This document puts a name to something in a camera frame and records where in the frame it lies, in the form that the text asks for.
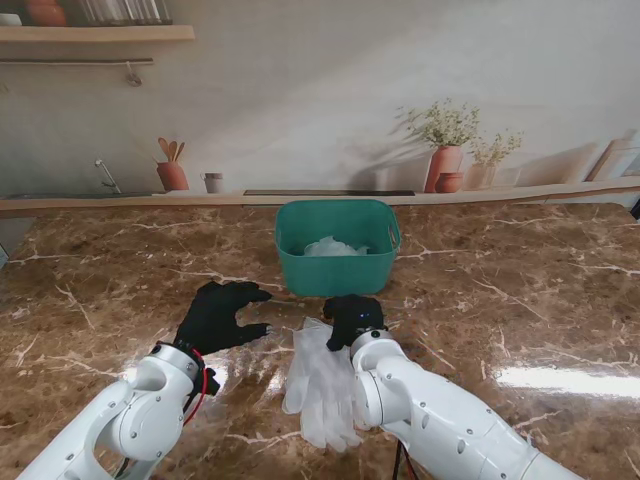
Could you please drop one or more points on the row of glass jars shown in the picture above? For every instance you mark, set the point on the row of glass jars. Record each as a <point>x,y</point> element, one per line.
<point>125,11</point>

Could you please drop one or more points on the pale wooden cutting board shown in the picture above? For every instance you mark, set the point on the pale wooden cutting board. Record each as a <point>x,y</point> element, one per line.
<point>607,160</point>

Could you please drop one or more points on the wooden spatula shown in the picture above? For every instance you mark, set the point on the wooden spatula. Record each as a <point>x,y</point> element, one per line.
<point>172,151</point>

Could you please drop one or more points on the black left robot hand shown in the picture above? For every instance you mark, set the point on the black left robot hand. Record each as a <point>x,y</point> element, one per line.
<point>215,317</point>

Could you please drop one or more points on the terracotta jar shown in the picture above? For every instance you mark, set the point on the terracotta jar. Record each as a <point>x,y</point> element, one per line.
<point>46,12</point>

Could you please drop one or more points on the white bowl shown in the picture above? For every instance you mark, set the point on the white bowl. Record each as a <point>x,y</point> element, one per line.
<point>10,20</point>

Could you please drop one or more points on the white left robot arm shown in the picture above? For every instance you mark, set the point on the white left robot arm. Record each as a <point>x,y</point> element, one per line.
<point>115,420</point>

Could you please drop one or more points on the metal wall rail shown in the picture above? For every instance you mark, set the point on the metal wall rail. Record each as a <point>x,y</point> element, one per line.
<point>75,60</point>

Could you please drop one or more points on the small dried flower bouquet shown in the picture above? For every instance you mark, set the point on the small dried flower bouquet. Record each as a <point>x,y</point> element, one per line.
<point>497,147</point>

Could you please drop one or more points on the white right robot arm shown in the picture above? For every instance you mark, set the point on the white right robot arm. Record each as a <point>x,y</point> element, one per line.
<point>435,410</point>

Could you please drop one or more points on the chrome faucet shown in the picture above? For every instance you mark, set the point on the chrome faucet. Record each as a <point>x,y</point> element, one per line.
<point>107,177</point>

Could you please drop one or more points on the dark object at table edge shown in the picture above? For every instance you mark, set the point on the dark object at table edge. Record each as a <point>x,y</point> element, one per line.
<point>636,206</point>

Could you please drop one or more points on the terracotta utensil pot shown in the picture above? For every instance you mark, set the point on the terracotta utensil pot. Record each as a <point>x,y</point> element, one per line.
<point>172,176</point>

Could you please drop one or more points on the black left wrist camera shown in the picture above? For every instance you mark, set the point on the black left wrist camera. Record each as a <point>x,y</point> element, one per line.
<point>212,381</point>

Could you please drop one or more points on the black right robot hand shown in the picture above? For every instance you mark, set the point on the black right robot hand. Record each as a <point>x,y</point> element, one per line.
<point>355,317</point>

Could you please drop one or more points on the grey object at table edge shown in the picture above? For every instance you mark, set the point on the grey object at table edge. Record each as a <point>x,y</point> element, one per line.
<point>3,256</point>

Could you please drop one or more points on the grey mug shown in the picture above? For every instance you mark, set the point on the grey mug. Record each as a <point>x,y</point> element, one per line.
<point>214,183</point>

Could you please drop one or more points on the wooden spoon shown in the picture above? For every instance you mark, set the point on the wooden spoon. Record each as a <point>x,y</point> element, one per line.
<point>179,151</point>
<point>163,147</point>

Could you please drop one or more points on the metal hook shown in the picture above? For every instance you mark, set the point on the metal hook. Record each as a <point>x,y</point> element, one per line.
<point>133,75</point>

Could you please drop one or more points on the wooden wall shelf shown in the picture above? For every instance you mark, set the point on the wooden wall shelf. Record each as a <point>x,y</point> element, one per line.
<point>100,32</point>

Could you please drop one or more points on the teal plastic basket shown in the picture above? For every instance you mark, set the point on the teal plastic basket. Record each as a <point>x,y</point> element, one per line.
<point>335,275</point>

